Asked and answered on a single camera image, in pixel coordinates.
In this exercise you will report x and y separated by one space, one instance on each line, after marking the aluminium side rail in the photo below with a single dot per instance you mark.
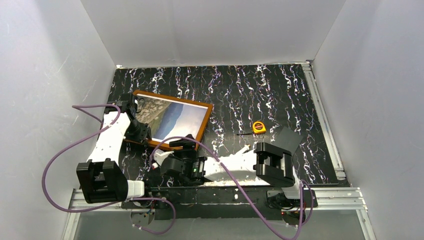
330 142

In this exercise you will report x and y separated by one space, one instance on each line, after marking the yellow tape measure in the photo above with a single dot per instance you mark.
258 127

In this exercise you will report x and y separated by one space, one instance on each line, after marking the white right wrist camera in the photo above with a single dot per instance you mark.
159 157

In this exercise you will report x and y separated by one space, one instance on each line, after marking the aluminium rail base frame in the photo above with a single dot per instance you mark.
218 213

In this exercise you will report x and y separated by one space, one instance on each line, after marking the wooden picture frame with photo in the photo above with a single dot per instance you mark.
169 116

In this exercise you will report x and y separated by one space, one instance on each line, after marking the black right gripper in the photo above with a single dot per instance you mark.
182 144

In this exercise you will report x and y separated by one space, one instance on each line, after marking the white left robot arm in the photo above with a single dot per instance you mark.
100 178

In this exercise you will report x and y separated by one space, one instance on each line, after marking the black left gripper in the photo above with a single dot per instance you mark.
134 108

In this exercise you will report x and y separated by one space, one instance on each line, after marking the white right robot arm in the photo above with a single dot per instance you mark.
267 163

